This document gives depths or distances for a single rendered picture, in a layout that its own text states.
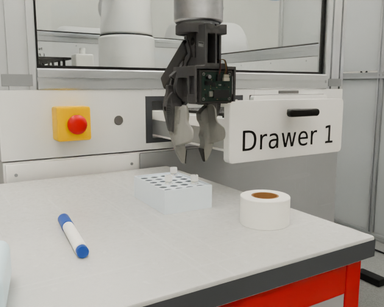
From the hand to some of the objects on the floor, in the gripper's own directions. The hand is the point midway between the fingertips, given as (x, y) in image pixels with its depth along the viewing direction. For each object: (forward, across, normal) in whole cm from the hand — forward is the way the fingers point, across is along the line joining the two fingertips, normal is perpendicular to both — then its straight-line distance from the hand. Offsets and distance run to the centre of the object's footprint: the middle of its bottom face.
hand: (191, 153), depth 70 cm
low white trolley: (+84, -19, +2) cm, 86 cm away
